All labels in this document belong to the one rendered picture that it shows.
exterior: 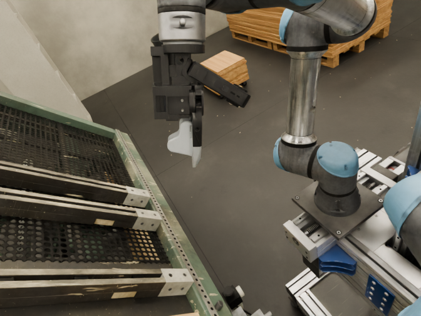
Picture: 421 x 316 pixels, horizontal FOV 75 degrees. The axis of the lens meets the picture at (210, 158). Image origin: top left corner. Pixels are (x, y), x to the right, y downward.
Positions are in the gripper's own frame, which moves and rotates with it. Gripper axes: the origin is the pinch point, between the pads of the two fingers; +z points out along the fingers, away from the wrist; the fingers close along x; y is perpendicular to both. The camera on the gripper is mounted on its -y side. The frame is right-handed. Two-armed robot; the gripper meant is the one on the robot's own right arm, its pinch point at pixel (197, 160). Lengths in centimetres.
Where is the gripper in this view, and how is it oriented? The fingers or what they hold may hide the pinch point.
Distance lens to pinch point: 51.6
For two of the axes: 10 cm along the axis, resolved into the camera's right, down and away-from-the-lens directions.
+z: 0.0, 9.4, 3.3
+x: 1.1, 3.3, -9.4
